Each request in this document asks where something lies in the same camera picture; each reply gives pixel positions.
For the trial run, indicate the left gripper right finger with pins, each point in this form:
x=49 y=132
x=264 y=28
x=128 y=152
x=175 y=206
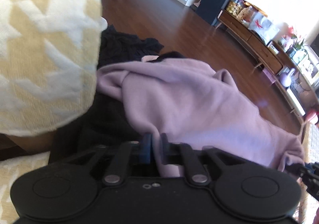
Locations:
x=182 y=154

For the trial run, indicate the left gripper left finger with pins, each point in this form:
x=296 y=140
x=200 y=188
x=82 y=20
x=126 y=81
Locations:
x=131 y=159

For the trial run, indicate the lilac sweatshirt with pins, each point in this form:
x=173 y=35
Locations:
x=191 y=103

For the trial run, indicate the black clothes pile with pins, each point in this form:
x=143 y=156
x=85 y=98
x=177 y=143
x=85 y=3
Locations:
x=105 y=122

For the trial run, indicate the pink small case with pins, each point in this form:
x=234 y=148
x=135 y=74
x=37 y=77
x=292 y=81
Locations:
x=312 y=116

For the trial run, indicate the white flat box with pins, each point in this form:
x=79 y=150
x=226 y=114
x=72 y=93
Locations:
x=294 y=102

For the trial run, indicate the long wooden TV cabinet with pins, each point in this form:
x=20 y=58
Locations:
x=274 y=63

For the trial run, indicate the purple kettlebell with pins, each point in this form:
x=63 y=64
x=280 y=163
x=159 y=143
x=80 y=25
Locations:
x=285 y=78

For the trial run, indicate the gold framed photo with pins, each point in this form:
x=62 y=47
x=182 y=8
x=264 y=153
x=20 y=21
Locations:
x=309 y=65

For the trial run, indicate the pink flower pot plant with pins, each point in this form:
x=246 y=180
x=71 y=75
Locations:
x=290 y=42

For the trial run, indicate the white gift bag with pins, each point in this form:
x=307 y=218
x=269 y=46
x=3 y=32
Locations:
x=263 y=27

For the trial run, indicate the jar of yellow snacks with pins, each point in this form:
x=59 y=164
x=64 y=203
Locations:
x=234 y=7

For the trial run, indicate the yellow white patterned cushion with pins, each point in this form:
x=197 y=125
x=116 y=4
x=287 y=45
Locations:
x=49 y=57

